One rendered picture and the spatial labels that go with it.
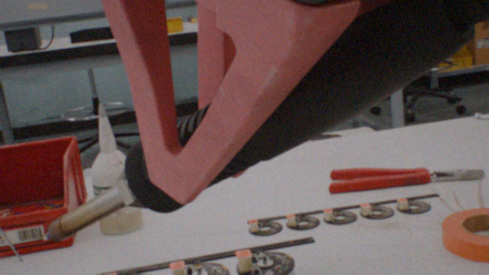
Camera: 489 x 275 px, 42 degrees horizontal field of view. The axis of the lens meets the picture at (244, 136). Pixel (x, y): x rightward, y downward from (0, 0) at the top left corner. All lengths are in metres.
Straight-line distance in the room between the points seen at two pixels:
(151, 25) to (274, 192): 0.39
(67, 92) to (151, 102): 4.51
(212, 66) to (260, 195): 0.36
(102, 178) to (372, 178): 0.22
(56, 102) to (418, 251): 4.35
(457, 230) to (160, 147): 0.28
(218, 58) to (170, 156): 0.03
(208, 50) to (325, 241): 0.27
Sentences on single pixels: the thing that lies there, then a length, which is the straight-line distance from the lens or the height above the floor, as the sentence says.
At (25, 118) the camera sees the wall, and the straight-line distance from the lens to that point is 4.74.
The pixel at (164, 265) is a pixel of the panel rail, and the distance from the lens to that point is 0.29.
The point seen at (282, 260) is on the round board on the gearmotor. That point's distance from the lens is 0.27.
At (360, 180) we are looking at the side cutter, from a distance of 0.53.
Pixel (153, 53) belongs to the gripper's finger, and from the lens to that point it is 0.16.
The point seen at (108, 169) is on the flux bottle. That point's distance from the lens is 0.49.
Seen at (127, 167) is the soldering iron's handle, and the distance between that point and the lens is 0.19.
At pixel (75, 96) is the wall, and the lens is 4.67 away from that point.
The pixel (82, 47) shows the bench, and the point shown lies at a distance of 2.51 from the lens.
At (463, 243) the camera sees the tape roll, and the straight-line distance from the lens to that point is 0.41.
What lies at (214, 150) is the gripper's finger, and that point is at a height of 0.89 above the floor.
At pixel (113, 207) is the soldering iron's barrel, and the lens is 0.21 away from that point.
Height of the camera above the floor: 0.93
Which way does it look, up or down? 14 degrees down
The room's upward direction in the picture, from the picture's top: 7 degrees counter-clockwise
